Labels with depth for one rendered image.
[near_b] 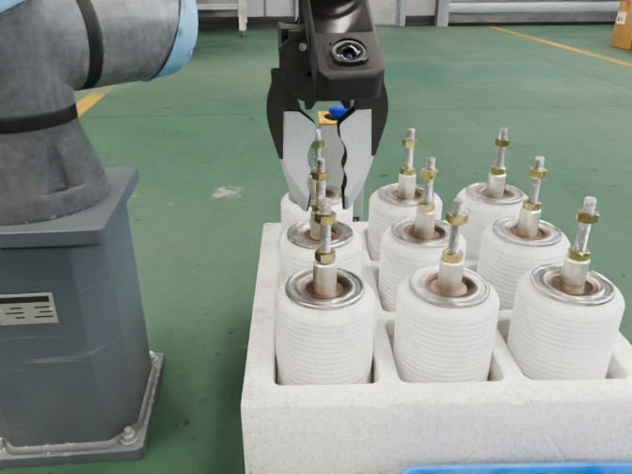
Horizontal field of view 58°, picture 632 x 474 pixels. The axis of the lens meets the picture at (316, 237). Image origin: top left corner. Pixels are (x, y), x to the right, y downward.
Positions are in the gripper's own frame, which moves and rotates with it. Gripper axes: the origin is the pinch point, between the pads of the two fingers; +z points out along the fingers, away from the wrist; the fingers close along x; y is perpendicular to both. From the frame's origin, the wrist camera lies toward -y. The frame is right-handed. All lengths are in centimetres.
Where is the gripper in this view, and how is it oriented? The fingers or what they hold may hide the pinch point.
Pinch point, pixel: (326, 198)
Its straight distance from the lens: 49.4
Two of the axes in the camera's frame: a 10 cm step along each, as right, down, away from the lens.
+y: -1.0, -4.4, 8.9
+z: 0.0, 9.0, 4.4
